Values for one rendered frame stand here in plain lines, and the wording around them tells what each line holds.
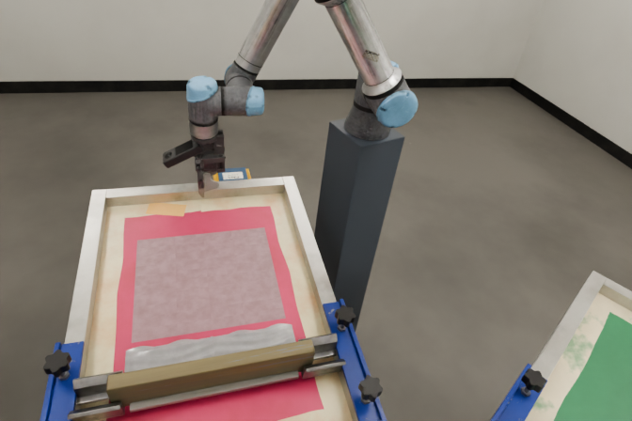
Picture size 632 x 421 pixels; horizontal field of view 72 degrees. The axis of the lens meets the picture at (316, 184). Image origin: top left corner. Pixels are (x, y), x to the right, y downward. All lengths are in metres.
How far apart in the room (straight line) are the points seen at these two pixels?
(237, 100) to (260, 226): 0.37
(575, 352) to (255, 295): 0.81
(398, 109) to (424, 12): 3.76
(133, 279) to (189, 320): 0.19
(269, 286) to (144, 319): 0.30
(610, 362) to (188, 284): 1.06
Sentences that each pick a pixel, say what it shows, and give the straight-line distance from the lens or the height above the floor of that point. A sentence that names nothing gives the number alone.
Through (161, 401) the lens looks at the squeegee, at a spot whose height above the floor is 1.03.
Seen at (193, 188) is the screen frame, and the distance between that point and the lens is 1.33.
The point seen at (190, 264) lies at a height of 1.02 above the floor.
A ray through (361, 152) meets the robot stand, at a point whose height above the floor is 1.18.
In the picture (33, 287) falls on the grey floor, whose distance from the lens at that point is 2.70.
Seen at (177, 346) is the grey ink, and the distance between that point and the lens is 1.04.
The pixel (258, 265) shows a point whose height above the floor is 1.02.
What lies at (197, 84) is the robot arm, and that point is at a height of 1.42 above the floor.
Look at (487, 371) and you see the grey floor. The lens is 2.43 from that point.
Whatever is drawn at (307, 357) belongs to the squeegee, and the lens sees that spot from 0.93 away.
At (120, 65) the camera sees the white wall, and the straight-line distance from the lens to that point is 4.50.
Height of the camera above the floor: 1.86
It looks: 35 degrees down
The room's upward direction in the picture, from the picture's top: 7 degrees clockwise
